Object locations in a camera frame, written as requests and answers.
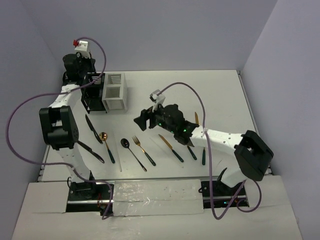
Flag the gold fork green handle left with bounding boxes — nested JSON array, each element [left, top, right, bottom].
[[132, 135, 157, 167]]

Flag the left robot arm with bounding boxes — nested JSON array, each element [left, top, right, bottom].
[[39, 51, 98, 199]]

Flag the black utensil caddy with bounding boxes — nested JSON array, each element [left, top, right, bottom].
[[81, 73, 106, 114]]

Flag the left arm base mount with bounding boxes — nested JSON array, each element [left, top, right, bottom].
[[66, 180, 114, 217]]

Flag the white utensil caddy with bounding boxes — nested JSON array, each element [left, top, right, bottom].
[[101, 72, 128, 113]]

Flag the gold spoon green handle right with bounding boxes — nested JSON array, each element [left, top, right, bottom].
[[201, 147, 206, 166]]

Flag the black spoon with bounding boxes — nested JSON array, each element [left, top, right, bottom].
[[120, 138, 148, 172]]

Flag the gold spoon green handle left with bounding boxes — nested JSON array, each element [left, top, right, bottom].
[[99, 132, 116, 164]]

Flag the clear chopstick left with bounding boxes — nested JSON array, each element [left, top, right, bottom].
[[112, 132, 123, 173]]

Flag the black knife lower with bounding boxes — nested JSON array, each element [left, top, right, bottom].
[[77, 140, 105, 164]]

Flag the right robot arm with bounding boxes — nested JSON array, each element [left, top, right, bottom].
[[133, 104, 274, 196]]

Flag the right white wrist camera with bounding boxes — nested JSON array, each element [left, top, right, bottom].
[[149, 89, 166, 112]]

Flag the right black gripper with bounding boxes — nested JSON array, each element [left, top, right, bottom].
[[133, 100, 177, 134]]

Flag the gold fork green handle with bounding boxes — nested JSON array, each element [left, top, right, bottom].
[[132, 135, 157, 167], [187, 146, 198, 161]]

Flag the gold knife green handle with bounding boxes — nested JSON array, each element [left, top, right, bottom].
[[158, 134, 184, 163], [194, 112, 199, 125]]

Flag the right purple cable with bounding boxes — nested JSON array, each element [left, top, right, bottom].
[[157, 81, 263, 220]]

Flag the black knife upper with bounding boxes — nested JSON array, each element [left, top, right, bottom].
[[85, 115, 103, 144]]

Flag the black knife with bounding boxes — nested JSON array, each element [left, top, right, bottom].
[[85, 115, 103, 144], [77, 140, 105, 164]]

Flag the gold spoon green handle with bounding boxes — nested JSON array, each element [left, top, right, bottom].
[[201, 147, 206, 166], [99, 132, 116, 164]]

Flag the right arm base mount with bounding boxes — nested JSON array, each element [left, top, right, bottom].
[[198, 180, 249, 209]]

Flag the gold fork green handle right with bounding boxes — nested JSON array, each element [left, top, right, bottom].
[[187, 146, 198, 161]]

